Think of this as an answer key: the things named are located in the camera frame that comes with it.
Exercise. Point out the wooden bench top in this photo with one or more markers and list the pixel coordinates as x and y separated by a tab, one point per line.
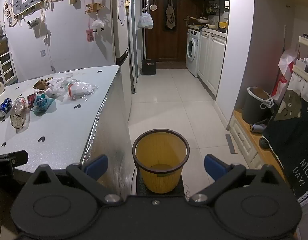
264	142

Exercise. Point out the dark bear printed cloth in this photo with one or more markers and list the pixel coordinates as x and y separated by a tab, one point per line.
294	135

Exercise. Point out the white washing machine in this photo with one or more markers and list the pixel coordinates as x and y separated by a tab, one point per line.
192	50

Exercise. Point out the white plastic bag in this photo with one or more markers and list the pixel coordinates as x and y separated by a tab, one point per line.
55	86
145	21

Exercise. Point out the hanging white plastic bag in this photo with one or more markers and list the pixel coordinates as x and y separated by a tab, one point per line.
145	21

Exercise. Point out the dark grey bucket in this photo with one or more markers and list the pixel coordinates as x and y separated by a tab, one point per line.
254	107

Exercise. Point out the silver can on bench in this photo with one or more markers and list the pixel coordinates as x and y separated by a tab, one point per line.
257	128

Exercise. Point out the hanging apron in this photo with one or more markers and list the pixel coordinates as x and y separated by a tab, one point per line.
170	12

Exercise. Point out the white drawer cabinet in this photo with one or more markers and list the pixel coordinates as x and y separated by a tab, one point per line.
4	65

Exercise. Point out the teal snack wrapper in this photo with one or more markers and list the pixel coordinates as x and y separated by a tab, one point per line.
42	103

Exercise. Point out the clear zip bag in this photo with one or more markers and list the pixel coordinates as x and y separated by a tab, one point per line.
81	89

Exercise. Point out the pink hanging tag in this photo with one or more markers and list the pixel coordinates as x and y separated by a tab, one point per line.
89	35

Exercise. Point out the red and white paper bag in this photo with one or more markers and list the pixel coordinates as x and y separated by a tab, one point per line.
285	72

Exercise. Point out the white bench drawers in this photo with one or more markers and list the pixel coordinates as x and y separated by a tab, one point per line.
244	140

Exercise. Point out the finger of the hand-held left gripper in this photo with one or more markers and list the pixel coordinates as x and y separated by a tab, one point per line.
19	158

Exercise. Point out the blue soda can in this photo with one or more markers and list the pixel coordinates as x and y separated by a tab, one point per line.
4	107

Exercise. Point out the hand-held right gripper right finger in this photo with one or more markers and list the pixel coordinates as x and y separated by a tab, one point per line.
214	166

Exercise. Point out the white plush sheep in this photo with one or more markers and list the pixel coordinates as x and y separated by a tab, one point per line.
97	25

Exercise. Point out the red snack wrapper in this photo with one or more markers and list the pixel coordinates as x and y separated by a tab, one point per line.
31	100

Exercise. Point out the black round wheel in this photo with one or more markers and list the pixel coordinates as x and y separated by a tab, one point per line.
264	142

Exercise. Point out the brown wooden door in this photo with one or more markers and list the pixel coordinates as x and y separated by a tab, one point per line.
180	17

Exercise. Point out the black floor heater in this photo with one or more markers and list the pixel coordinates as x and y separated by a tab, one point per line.
148	67

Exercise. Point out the clear plastic bottle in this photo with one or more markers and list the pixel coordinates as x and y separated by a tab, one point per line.
18	113

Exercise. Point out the brown cardboard scrap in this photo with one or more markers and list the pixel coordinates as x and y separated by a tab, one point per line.
41	83

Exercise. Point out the yellow plastic trash bin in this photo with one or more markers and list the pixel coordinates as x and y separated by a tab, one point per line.
166	177

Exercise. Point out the frying pan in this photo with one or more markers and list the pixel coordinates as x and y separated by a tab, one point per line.
202	19

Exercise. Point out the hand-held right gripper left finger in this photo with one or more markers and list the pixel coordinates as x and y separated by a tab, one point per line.
96	166

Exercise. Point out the silver refrigerator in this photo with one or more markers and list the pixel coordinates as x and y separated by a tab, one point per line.
120	30

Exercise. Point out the white kitchen cabinet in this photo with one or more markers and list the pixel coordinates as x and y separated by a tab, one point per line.
212	60

